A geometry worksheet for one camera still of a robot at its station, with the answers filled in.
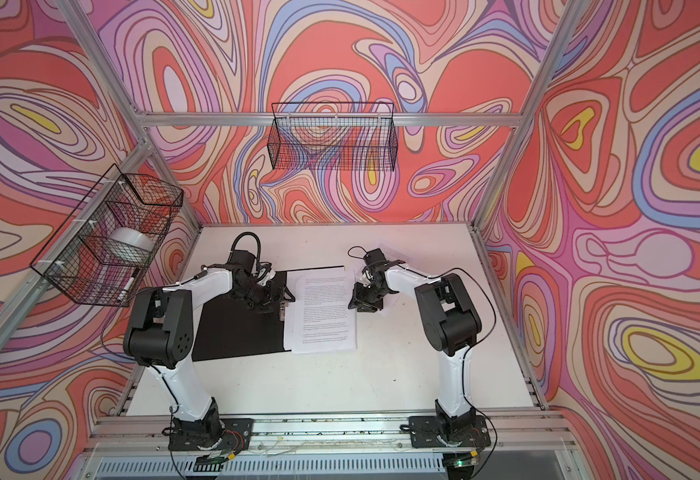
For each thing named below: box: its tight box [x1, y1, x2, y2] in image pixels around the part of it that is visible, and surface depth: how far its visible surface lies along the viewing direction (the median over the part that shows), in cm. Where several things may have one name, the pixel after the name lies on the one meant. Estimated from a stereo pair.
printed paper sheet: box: [284, 267, 357, 354], surface depth 95 cm
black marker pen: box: [117, 268, 141, 301], surface depth 74 cm
